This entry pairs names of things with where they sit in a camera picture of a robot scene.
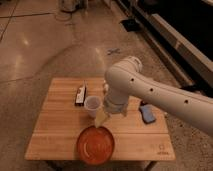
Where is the orange ceramic bowl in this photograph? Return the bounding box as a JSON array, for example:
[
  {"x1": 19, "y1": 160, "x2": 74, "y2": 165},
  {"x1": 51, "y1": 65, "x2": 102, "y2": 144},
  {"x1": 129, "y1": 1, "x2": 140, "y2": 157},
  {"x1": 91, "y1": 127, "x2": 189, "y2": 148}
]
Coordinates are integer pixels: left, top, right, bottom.
[{"x1": 76, "y1": 126, "x2": 115, "y2": 165}]

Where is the white plastic bottle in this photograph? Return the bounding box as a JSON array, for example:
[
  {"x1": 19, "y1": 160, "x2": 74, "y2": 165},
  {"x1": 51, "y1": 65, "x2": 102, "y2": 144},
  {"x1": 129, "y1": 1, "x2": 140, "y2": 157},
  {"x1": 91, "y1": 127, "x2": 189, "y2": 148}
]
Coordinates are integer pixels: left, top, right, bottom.
[{"x1": 103, "y1": 80, "x2": 109, "y2": 95}]

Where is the clear plastic cup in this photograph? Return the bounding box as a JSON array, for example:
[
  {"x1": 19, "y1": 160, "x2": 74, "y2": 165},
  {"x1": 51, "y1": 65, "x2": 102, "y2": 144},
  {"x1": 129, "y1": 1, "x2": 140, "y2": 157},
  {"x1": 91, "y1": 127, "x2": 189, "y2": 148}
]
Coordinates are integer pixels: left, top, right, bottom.
[{"x1": 84, "y1": 96, "x2": 101, "y2": 118}]

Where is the blue sponge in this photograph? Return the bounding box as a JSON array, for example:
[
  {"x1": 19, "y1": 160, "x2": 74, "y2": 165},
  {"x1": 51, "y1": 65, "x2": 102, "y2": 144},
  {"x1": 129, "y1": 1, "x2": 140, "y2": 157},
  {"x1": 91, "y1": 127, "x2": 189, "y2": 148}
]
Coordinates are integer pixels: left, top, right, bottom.
[{"x1": 139, "y1": 105, "x2": 156, "y2": 124}]

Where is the wooden table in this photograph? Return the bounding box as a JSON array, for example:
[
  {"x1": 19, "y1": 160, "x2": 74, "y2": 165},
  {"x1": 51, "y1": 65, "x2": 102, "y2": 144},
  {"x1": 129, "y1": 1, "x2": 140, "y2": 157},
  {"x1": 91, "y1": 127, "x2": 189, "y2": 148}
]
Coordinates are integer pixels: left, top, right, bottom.
[{"x1": 25, "y1": 78, "x2": 175, "y2": 164}]

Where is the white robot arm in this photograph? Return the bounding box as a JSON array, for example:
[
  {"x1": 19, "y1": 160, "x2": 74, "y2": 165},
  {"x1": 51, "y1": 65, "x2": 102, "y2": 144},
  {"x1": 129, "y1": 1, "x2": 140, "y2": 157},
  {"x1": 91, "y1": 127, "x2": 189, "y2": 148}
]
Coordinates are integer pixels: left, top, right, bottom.
[{"x1": 104, "y1": 56, "x2": 213, "y2": 137}]

